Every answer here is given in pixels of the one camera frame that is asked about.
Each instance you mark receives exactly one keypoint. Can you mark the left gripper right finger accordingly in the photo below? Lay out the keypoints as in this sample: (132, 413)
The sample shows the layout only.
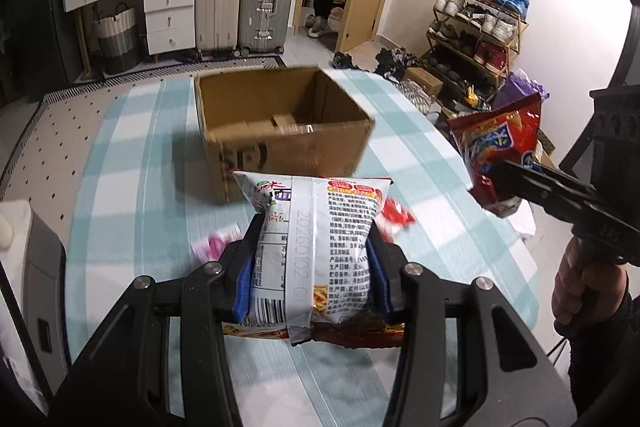
(467, 358)

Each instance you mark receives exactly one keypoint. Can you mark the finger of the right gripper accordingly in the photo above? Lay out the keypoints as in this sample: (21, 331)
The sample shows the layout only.
(561, 195)

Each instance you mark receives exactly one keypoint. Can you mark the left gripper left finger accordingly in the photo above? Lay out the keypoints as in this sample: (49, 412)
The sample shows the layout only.
(124, 368)

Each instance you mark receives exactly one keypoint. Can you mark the red chips bag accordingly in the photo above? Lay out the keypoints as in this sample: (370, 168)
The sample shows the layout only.
(486, 139)

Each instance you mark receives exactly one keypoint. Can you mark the purple white snack bag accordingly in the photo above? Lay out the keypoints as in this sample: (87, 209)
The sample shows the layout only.
(211, 247)

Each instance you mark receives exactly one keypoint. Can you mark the white noodle snack bag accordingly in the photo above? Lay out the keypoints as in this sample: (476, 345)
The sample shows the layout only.
(311, 266)

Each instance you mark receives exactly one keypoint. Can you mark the red white snack bag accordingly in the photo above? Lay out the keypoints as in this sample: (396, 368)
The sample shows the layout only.
(392, 219)

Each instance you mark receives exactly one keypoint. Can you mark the right hand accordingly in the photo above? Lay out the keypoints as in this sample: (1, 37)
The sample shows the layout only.
(586, 290)

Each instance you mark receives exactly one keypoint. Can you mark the shoe rack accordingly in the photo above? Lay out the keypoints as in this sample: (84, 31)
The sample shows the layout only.
(472, 45)

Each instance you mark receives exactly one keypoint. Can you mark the small cardboard box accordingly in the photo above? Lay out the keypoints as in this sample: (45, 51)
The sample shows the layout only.
(428, 82)

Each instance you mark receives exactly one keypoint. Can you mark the SF cardboard box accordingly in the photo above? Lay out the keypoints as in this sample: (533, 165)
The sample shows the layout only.
(292, 120)

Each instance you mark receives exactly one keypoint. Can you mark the woven laundry basket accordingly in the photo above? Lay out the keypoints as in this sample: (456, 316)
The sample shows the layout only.
(118, 39)

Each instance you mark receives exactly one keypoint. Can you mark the silver suitcase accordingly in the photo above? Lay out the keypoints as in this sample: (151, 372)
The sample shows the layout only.
(263, 25)

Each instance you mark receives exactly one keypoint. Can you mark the beige suitcase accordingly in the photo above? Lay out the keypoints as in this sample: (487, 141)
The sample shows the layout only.
(216, 25)

